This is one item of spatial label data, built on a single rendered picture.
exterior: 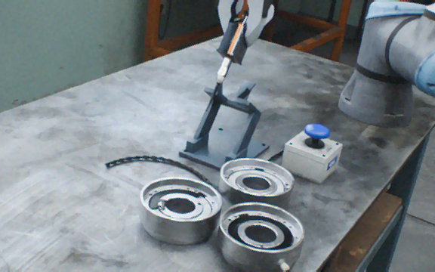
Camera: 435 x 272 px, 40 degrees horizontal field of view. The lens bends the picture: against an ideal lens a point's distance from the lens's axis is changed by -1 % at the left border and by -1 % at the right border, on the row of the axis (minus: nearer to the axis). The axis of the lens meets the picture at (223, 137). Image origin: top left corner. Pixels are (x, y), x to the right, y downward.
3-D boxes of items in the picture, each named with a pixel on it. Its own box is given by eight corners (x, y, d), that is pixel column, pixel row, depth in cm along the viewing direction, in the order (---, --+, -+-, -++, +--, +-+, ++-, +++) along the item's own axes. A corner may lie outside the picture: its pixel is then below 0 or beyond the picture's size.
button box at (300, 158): (320, 184, 94) (327, 156, 92) (280, 168, 97) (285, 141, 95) (340, 166, 101) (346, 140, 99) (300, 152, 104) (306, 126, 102)
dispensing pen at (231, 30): (192, 103, 88) (237, 0, 90) (203, 111, 92) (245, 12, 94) (205, 107, 88) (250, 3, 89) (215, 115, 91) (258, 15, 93)
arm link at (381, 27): (393, 57, 128) (409, -7, 122) (433, 80, 117) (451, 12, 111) (344, 56, 124) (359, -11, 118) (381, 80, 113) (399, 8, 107)
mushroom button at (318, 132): (318, 163, 95) (325, 134, 93) (295, 155, 97) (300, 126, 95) (328, 155, 98) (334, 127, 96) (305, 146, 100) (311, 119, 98)
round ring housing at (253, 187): (287, 227, 82) (293, 201, 81) (211, 212, 83) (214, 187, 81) (291, 189, 92) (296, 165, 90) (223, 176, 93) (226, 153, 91)
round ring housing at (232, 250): (201, 236, 78) (205, 209, 76) (269, 222, 83) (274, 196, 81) (242, 288, 70) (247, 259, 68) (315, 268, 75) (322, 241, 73)
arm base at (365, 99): (353, 91, 135) (362, 48, 130) (419, 112, 128) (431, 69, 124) (327, 110, 122) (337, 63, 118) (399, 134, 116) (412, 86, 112)
